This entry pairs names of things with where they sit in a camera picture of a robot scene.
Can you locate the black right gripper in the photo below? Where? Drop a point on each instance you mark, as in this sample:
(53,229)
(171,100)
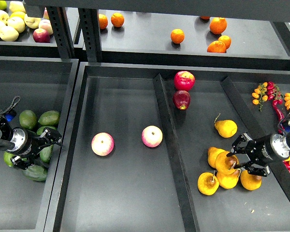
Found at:
(261,152)

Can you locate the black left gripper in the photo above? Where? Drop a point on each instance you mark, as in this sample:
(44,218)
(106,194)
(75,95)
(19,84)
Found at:
(28,144)

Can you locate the dark green avocado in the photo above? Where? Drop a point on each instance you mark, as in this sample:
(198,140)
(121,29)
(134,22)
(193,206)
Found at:
(35,173)

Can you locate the yellow pear brown base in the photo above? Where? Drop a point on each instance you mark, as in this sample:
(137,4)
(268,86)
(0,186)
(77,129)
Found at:
(225,164)

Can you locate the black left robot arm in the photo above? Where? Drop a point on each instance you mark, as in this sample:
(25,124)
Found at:
(6,131)

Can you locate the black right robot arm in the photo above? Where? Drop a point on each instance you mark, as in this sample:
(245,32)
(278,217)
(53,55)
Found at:
(286,124)

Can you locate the green avocado lower right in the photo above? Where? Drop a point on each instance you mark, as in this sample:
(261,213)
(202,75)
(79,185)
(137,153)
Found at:
(46,153)

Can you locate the yellow pear right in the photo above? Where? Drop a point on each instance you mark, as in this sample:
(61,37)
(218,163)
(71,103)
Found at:
(249,181)

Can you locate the light green avocado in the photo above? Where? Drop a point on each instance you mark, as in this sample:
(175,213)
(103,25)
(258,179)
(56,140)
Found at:
(7,158)

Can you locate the yellow pear centre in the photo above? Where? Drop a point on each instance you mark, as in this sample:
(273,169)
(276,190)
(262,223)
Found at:
(228,181)

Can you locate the green avocado top left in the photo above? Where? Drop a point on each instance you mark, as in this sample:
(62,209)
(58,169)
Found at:
(28,119)

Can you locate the yellow pear with stem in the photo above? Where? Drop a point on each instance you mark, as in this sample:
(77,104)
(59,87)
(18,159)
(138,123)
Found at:
(226,128)

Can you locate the green avocado top right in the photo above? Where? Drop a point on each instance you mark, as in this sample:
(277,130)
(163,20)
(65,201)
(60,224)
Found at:
(49,118)

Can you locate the yellow pear middle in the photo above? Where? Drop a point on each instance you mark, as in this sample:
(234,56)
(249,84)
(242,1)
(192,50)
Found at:
(212,154)

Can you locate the yellow pear lower left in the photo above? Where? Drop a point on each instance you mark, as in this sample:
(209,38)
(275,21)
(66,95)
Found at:
(207,183)

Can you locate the black left tray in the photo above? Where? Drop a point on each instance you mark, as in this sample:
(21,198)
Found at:
(42,84)

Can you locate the black tray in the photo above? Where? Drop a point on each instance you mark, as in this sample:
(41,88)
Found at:
(141,189)
(42,84)

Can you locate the red chili pepper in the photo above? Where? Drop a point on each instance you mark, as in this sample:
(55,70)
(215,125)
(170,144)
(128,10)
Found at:
(280,118)

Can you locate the orange cherry tomato bunch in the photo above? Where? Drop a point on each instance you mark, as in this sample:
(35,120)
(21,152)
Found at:
(260,96)

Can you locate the pink apple left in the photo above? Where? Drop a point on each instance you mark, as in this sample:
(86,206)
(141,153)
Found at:
(102,144)

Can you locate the pink apple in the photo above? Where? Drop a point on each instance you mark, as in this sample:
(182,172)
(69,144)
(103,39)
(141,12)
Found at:
(152,136)
(102,144)

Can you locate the red cherry tomato bunch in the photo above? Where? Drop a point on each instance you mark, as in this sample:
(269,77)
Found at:
(273,93)

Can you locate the dark red apple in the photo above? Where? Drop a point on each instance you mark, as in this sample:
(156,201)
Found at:
(181,99)

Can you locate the pink apple right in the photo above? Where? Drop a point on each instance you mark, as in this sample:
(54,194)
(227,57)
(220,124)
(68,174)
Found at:
(152,136)

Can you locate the bright red apple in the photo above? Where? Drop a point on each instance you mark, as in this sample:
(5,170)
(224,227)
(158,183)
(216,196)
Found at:
(184,80)

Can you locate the black centre tray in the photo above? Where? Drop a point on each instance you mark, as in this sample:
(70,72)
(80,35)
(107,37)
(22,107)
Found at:
(141,189)

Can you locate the red apple on shelf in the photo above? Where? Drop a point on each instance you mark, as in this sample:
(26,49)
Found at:
(41,36)

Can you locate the front orange on shelf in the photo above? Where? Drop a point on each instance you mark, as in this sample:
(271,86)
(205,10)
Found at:
(217,47)

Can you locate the small orange on shelf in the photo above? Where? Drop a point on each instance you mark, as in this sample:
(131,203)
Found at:
(226,40)

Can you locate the pale yellow apple front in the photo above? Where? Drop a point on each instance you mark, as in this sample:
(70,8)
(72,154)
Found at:
(8,34)

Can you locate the pink peach on shelf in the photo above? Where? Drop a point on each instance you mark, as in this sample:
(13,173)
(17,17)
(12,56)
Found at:
(46,25)

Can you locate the pale yellow apple stem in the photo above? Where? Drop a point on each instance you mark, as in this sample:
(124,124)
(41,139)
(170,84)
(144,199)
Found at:
(32,22)

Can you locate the pale yellow apple middle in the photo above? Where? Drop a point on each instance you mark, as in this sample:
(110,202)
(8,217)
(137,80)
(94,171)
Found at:
(17,23)

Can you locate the black shelf upright left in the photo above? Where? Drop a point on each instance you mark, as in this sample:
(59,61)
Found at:
(61,31)

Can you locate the black shelf upright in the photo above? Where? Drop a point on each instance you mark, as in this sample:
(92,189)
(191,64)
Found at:
(89,21)
(61,31)

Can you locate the large orange on shelf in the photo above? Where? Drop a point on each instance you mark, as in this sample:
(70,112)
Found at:
(218,25)

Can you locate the black shelf upright right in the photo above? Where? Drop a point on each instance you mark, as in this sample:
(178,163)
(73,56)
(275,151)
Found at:
(89,21)

